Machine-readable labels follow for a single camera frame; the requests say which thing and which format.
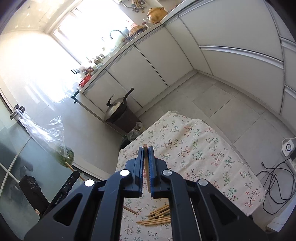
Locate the black wok with lid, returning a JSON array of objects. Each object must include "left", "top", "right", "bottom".
[{"left": 104, "top": 88, "right": 134, "bottom": 123}]

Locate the floral tablecloth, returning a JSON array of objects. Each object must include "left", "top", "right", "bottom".
[{"left": 116, "top": 111, "right": 265, "bottom": 240}]

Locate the red basket on counter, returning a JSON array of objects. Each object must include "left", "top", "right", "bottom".
[{"left": 79, "top": 74, "right": 92, "bottom": 87}]

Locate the plastic bag with greens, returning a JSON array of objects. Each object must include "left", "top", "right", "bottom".
[{"left": 16, "top": 110, "right": 74, "bottom": 167}]

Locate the white power strip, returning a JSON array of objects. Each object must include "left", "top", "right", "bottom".
[{"left": 281, "top": 137, "right": 295, "bottom": 157}]

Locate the dark brown wicker bin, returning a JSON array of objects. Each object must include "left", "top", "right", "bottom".
[{"left": 106, "top": 107, "right": 140, "bottom": 135}]

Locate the chrome sink faucet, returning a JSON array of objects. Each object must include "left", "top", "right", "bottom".
[{"left": 109, "top": 30, "right": 130, "bottom": 44}]

